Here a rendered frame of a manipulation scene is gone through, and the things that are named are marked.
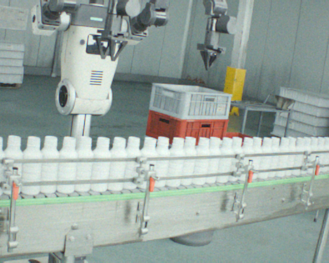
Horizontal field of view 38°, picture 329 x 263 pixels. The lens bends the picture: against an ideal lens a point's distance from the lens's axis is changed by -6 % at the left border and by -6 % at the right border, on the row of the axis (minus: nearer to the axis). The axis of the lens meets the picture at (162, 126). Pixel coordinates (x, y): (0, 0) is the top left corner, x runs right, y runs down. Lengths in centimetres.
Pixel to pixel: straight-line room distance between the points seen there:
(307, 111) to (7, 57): 634
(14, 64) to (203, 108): 748
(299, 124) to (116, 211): 751
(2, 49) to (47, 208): 966
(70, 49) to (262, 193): 99
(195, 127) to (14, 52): 747
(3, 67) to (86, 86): 901
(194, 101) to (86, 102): 203
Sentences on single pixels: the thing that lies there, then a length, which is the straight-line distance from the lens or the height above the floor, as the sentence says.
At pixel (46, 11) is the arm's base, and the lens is 207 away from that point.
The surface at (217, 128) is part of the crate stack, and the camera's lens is 440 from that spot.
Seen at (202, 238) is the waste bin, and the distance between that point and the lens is 387.
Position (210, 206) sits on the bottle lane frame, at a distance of 186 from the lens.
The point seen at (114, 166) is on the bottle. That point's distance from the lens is 158.
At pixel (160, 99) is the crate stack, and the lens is 420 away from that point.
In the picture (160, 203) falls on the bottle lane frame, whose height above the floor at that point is 96.
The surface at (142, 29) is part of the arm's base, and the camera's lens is 231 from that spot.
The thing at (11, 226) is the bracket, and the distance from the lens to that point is 138.
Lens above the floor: 149
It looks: 10 degrees down
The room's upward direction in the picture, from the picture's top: 9 degrees clockwise
